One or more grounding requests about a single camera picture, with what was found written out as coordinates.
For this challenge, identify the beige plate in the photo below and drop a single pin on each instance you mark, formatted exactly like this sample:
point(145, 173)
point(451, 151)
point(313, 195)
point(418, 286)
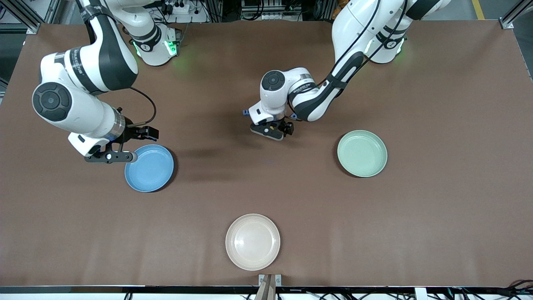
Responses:
point(252, 241)

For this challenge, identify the metal mount bracket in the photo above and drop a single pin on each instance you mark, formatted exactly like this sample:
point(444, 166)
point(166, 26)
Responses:
point(278, 278)

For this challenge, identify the white metal rack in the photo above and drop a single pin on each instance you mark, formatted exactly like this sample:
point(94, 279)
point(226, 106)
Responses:
point(270, 16)

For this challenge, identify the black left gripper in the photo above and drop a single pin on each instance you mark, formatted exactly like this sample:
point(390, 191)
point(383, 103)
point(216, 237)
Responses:
point(284, 125)

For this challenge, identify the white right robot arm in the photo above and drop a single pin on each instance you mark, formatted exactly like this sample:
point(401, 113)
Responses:
point(70, 108)

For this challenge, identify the blue plate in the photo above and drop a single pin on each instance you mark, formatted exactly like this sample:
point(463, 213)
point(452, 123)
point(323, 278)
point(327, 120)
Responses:
point(152, 173)

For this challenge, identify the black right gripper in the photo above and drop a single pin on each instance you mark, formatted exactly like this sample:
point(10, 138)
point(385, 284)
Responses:
point(134, 132)

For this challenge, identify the orange bags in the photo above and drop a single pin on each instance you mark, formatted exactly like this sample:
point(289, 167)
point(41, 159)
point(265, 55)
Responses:
point(342, 3)

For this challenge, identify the green plate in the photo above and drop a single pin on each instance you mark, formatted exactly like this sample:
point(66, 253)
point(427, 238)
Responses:
point(362, 153)

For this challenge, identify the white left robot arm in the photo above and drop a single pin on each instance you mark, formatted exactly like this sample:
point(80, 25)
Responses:
point(316, 100)

